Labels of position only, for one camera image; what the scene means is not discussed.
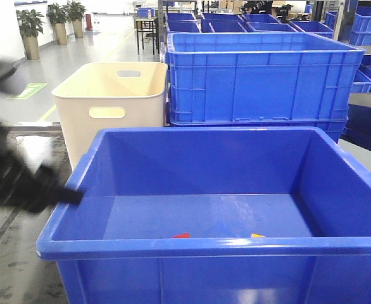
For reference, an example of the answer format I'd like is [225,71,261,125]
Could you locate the red cube block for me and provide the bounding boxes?
[172,232,191,239]

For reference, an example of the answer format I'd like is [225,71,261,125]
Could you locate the potted plant right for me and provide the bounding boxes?
[66,1,86,39]

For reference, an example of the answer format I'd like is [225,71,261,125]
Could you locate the beige plastic basket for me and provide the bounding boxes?
[52,61,167,168]

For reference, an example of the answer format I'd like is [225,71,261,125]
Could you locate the potted plant left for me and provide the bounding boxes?
[16,9,44,60]

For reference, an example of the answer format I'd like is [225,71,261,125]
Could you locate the potted plant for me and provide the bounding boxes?
[66,1,86,39]
[47,3,68,45]
[16,9,44,60]

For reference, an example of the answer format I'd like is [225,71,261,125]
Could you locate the potted plant middle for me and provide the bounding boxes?
[47,3,68,45]

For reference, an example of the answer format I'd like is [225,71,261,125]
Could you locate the large blue target bin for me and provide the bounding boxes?
[36,127,371,303]

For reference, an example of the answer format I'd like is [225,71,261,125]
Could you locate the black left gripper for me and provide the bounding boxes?
[0,153,85,213]

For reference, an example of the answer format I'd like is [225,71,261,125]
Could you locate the black frame table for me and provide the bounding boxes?
[134,17,160,54]

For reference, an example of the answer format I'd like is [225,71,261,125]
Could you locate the yellow block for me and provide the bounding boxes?
[251,233,265,238]

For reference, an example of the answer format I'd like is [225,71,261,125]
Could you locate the large blue ribbed crate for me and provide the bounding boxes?
[167,32,365,125]

